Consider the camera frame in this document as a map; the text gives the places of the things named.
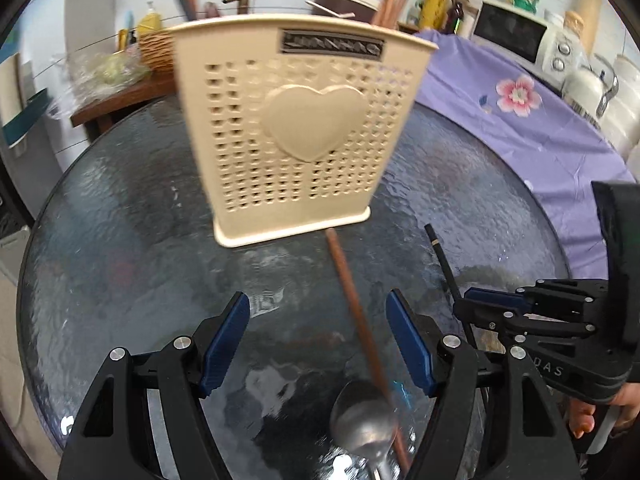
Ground brown glass bottle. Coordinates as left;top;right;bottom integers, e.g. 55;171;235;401
447;0;466;36

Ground teal cup holder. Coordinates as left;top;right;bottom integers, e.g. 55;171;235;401
0;87;56;148

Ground jar with beige lid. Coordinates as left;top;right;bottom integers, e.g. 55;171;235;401
564;10;586;43

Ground white microwave oven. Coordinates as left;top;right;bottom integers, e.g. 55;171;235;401
472;0;583;78

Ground black chopstick with silver band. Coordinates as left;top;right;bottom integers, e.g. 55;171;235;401
424;224;478;348

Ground brown and cream rice cooker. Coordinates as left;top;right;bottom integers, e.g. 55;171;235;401
306;0;383;26

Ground woven wicker basin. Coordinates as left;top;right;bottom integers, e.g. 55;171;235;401
137;27;176;71

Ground purple floral cloth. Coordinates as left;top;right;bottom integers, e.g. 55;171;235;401
395;27;640;281

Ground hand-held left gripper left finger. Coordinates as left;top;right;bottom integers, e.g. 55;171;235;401
56;291;251;480

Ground person's right hand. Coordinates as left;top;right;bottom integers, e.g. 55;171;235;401
567;382;640;441

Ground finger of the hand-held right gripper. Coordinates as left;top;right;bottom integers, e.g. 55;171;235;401
452;300;598;343
464;280;608;313

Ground white electric kettle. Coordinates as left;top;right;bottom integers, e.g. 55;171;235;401
562;57;621;116

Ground stacks of white containers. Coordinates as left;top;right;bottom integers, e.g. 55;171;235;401
600;55;640;161

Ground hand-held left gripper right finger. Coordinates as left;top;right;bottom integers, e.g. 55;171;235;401
385;289;584;480

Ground plain silver spoon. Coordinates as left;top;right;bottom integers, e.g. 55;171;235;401
329;379;398;480

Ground dark wooden side table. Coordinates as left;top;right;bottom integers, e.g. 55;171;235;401
70;72;176;128

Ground clear plastic bag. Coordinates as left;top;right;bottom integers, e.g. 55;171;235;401
65;50;153;96

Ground yellow soap dispenser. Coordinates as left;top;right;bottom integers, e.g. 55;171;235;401
137;1;163;36

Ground cream perforated utensil holder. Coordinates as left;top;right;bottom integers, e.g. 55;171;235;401
170;12;440;250

